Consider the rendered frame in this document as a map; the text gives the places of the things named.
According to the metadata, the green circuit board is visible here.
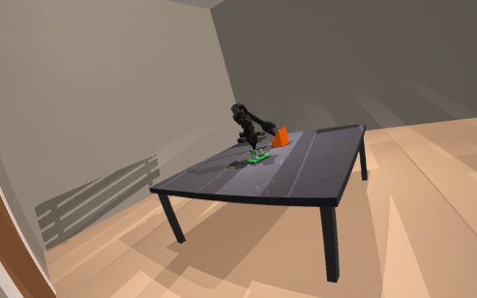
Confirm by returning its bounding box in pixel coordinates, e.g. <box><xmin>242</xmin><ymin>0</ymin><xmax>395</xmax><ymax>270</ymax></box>
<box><xmin>246</xmin><ymin>149</ymin><xmax>272</xmax><ymax>164</ymax></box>

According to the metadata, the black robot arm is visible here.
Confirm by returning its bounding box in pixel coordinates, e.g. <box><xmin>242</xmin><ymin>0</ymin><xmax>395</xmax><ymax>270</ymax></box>
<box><xmin>231</xmin><ymin>104</ymin><xmax>278</xmax><ymax>137</ymax></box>

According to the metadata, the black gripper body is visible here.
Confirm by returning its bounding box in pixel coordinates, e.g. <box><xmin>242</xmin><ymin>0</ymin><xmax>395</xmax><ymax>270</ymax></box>
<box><xmin>237</xmin><ymin>125</ymin><xmax>265</xmax><ymax>143</ymax></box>

